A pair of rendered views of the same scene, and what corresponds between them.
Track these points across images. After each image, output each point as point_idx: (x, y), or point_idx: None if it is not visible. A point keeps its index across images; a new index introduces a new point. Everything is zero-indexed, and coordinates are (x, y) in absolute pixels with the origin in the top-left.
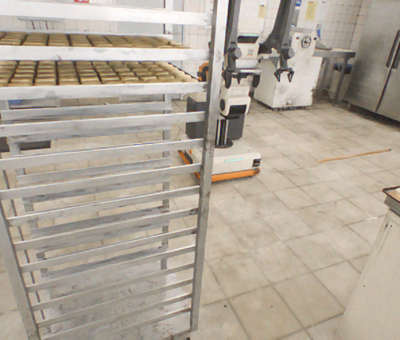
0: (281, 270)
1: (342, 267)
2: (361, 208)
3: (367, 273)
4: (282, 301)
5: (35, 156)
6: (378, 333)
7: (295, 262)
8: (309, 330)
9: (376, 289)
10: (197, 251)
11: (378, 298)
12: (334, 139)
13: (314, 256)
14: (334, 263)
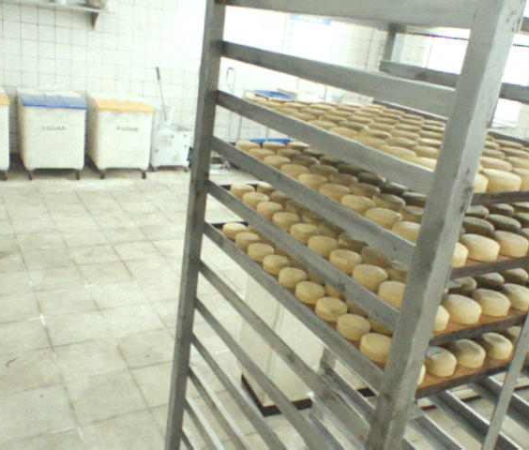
0: (145, 441)
1: (141, 377)
2: (12, 320)
3: (284, 315)
4: (203, 449)
5: (501, 386)
6: (306, 349)
7: (129, 421)
8: (242, 433)
9: (295, 319)
10: (323, 417)
11: (299, 323)
12: None
13: (117, 397)
14: (133, 382)
